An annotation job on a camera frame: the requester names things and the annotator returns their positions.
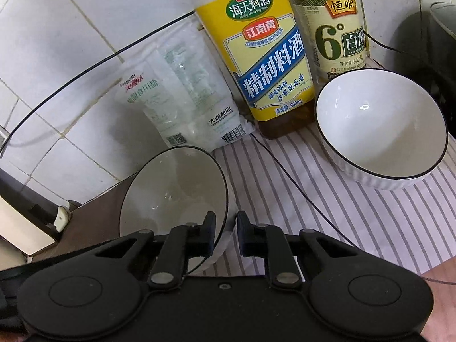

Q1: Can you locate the white bowl black rim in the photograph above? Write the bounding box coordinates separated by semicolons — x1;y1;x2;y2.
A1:
119;146;237;275
315;69;449;191

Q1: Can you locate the right hand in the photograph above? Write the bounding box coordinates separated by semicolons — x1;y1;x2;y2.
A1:
421;258;456;342

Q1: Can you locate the left hand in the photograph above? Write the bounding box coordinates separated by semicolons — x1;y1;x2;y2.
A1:
0;331;28;342

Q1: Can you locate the striped table cloth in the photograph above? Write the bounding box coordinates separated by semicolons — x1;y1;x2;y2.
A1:
214;126;455;273

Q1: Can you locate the small white soap piece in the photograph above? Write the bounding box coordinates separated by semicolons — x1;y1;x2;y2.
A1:
52;206;71;232

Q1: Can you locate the white salt bag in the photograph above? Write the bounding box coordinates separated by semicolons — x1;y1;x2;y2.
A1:
116;21;255;152

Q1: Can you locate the cream cutting board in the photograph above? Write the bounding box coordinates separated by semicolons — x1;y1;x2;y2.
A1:
0;170;72;257

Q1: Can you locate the yellow label cooking wine bottle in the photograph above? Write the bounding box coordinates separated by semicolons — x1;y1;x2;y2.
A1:
190;0;315;140

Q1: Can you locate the white vinegar bottle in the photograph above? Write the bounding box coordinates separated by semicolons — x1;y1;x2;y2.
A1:
291;0;366;85

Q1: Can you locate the black pot with glass lid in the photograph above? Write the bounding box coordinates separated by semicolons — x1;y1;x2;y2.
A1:
393;2;455;123

